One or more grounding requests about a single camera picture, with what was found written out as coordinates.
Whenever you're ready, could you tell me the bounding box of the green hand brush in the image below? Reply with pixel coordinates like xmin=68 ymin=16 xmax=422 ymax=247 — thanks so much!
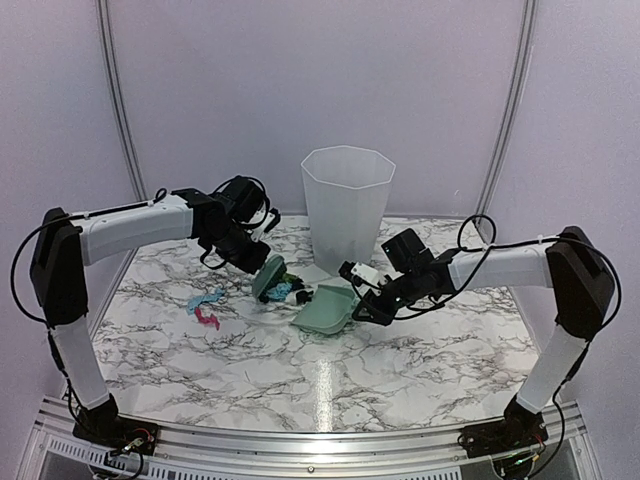
xmin=251 ymin=254 xmax=287 ymax=303

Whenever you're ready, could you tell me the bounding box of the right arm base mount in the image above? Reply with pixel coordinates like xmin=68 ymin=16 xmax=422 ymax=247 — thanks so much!
xmin=457 ymin=396 xmax=549 ymax=458

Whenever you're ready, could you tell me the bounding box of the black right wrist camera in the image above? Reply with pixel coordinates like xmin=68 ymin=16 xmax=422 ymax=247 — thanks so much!
xmin=382 ymin=228 xmax=434 ymax=274

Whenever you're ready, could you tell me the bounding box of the aluminium front frame rail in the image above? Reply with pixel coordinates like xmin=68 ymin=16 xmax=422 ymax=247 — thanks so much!
xmin=16 ymin=397 xmax=602 ymax=479

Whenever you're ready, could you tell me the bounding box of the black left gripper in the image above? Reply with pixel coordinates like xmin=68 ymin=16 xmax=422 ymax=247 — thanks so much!
xmin=206 ymin=222 xmax=271 ymax=275

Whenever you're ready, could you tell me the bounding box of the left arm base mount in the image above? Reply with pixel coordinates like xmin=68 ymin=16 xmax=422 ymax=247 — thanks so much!
xmin=73 ymin=394 xmax=159 ymax=455

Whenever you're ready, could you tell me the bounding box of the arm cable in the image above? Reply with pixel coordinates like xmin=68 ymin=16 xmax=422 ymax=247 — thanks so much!
xmin=9 ymin=187 xmax=166 ymax=346
xmin=399 ymin=213 xmax=624 ymax=451

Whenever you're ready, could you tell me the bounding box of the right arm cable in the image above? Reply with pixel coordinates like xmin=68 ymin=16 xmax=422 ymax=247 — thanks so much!
xmin=399 ymin=213 xmax=624 ymax=451

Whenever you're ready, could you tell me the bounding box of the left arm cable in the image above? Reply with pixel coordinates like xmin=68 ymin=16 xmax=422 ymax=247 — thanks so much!
xmin=9 ymin=187 xmax=166 ymax=346

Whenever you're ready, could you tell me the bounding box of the translucent white waste bin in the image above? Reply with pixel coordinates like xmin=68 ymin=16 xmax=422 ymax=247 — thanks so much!
xmin=301 ymin=145 xmax=396 ymax=276

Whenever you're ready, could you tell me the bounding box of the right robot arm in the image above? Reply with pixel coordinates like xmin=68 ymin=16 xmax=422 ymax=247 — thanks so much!
xmin=339 ymin=225 xmax=622 ymax=448

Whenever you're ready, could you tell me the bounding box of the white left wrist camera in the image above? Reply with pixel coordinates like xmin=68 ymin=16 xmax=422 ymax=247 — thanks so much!
xmin=245 ymin=207 xmax=281 ymax=242

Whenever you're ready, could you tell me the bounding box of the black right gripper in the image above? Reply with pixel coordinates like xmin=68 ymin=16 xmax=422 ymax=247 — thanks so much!
xmin=352 ymin=270 xmax=422 ymax=327

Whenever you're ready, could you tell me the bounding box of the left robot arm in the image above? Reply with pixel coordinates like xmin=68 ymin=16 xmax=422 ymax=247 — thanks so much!
xmin=9 ymin=177 xmax=280 ymax=445

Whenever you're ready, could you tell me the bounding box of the green plastic dustpan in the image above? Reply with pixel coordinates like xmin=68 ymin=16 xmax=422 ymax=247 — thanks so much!
xmin=291 ymin=284 xmax=358 ymax=335

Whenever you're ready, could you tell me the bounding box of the light blue paper scrap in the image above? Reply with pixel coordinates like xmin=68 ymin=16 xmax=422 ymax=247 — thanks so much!
xmin=266 ymin=282 xmax=293 ymax=302

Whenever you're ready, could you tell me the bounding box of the pink scrap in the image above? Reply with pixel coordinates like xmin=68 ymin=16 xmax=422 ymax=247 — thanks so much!
xmin=194 ymin=307 xmax=220 ymax=331

